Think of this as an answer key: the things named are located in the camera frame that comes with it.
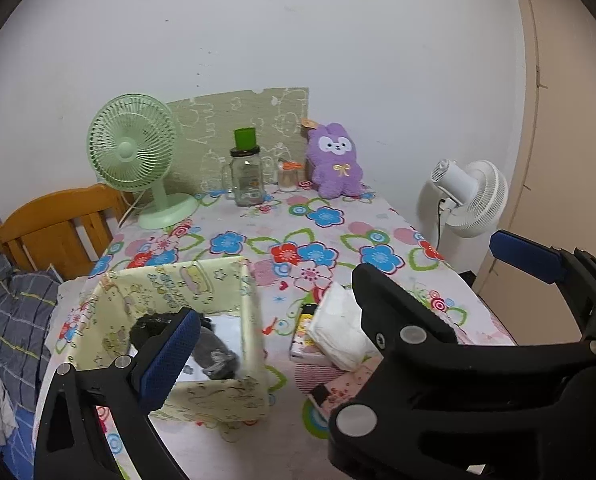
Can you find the glass jar with black lid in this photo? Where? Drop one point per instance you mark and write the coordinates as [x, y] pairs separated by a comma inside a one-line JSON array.
[[248, 180]]

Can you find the small jar with orange lid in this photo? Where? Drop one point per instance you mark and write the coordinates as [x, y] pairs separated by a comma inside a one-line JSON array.
[[287, 180]]

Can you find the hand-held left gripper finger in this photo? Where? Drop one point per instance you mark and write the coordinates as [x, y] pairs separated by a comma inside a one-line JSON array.
[[170, 355]]

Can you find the purple plush bunny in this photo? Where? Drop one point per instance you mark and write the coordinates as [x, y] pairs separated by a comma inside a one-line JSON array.
[[335, 175]]

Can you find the green cartoon print board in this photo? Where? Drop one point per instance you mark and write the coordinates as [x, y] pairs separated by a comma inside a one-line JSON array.
[[203, 120]]

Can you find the plaid blue grey bedding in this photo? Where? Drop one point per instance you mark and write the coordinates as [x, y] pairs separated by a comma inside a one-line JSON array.
[[18, 320]]

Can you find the floral tablecloth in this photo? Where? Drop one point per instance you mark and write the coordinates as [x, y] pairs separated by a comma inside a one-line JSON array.
[[298, 230]]

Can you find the pink floral tissue packet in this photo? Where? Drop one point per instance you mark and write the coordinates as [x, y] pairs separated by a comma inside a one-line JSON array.
[[343, 385]]

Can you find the green desk fan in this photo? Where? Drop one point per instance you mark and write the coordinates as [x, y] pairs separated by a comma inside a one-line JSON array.
[[128, 150]]

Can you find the yellow cartoon fabric storage box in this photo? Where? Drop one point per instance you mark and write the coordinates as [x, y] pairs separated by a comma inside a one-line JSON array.
[[168, 280]]

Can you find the black cloth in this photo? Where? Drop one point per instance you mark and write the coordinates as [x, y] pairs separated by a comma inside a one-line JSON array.
[[145, 332]]

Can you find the wooden chair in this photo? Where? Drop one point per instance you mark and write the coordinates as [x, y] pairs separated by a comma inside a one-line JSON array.
[[43, 225]]

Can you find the beige wooden door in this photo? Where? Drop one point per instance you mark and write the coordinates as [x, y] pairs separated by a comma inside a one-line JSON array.
[[567, 160]]

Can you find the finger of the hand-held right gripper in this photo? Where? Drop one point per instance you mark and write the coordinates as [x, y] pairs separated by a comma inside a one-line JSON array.
[[527, 256], [402, 310]]

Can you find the white standing fan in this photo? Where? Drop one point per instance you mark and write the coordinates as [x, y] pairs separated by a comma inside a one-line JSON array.
[[470, 195]]

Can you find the grey rolled sock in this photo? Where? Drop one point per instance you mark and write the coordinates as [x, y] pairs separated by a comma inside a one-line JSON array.
[[218, 355]]

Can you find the cartoon print tissue packet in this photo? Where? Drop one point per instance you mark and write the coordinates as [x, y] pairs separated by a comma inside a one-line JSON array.
[[300, 340]]

